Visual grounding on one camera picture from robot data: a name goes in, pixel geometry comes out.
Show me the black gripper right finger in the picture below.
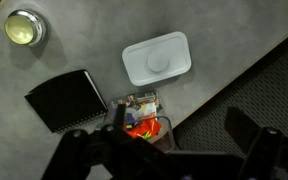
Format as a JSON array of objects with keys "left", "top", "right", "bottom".
[{"left": 223, "top": 105, "right": 288, "bottom": 180}]

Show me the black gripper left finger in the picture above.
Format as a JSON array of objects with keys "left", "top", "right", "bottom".
[{"left": 40, "top": 104, "right": 142, "bottom": 180}]

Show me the white rectangular lid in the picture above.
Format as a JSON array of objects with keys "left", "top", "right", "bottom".
[{"left": 121, "top": 31, "right": 192, "bottom": 87}]

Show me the clear food container with snacks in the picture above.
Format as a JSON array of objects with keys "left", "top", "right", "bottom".
[{"left": 107, "top": 91, "right": 177, "bottom": 154}]

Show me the black spiral notebook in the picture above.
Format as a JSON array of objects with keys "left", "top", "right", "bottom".
[{"left": 24, "top": 69, "right": 109, "bottom": 134}]

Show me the dark grey sofa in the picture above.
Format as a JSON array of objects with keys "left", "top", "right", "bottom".
[{"left": 170, "top": 23, "right": 288, "bottom": 180}]

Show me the candle in silver tin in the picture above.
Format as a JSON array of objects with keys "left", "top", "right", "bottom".
[{"left": 3, "top": 9, "right": 48, "bottom": 47}]

